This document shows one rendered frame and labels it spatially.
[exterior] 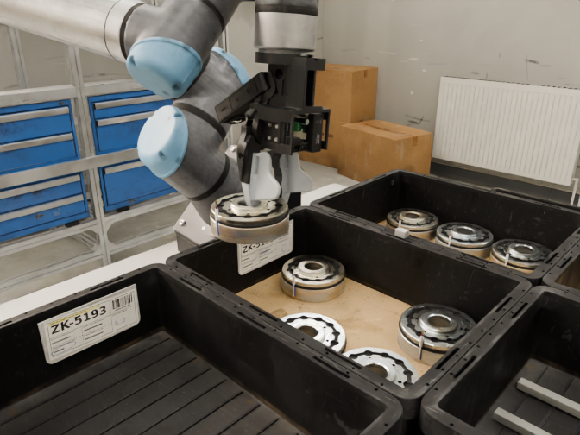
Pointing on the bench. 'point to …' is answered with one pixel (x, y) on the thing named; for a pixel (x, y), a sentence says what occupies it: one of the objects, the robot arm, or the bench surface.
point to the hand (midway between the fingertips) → (265, 205)
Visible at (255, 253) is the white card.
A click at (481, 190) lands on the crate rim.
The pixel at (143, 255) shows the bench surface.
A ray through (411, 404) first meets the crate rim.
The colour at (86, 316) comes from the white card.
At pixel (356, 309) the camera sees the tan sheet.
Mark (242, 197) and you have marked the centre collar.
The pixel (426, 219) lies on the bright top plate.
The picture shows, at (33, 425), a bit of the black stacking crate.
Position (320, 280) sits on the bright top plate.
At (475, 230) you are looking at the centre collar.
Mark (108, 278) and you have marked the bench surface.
